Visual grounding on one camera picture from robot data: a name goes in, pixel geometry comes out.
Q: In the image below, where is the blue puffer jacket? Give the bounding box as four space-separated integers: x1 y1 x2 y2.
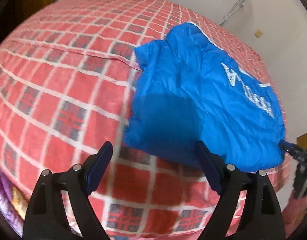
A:
123 22 285 172

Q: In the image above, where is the clothes pile on floor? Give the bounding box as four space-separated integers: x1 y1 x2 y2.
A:
0 169 23 239

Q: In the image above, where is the red plaid bed cover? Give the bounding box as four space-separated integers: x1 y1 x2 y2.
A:
0 0 292 238

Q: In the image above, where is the yellow wall socket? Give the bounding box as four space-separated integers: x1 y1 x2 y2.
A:
254 30 263 38

